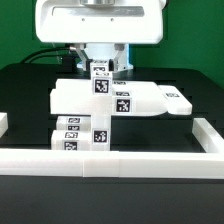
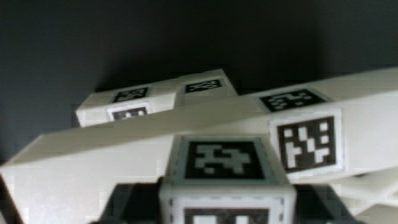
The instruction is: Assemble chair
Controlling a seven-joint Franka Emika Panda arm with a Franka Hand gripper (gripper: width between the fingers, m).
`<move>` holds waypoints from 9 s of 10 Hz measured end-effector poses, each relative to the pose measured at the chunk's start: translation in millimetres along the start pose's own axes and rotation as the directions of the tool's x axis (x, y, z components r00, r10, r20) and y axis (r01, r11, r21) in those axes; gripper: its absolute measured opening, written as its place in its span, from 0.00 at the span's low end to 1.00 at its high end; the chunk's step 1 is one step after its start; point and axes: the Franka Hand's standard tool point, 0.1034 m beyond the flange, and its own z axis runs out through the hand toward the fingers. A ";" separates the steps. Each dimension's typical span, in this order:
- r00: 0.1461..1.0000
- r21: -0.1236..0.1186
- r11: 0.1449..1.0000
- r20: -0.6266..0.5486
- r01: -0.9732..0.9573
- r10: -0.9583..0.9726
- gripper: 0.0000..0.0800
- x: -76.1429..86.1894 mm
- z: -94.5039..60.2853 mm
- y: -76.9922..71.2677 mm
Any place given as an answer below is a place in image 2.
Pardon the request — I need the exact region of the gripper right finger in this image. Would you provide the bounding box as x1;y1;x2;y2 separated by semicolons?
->
295;184;359;224

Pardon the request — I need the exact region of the white chair seat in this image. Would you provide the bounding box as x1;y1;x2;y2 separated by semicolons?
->
176;69;238;106

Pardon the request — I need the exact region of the white chair leg with marker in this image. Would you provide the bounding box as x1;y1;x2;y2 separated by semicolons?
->
74;84;177;127

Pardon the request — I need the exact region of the white marker cube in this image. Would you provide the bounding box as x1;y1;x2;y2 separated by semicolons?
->
158;135;296;224

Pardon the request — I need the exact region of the white chair back frame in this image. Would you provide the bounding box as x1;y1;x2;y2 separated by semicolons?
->
0;67;398;224

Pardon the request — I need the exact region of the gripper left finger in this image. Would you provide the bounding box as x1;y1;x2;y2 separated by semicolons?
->
88;184;138;224

